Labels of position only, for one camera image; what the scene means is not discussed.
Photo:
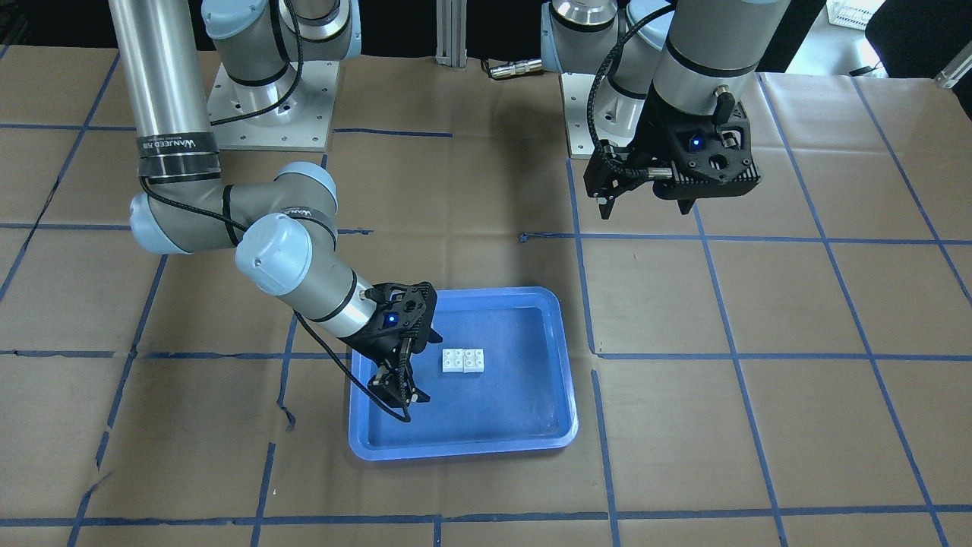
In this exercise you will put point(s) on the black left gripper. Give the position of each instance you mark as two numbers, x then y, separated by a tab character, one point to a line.
659	135

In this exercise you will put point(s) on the blue plastic tray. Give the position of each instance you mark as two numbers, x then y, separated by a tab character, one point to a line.
523	400

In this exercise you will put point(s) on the aluminium frame post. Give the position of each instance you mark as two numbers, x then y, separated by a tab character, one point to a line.
450	31

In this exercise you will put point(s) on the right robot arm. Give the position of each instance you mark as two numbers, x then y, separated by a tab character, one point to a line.
283	231

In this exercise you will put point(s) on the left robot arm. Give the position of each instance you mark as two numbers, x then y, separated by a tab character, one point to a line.
686	52

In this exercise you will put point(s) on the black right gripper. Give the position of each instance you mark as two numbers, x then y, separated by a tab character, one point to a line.
382	344

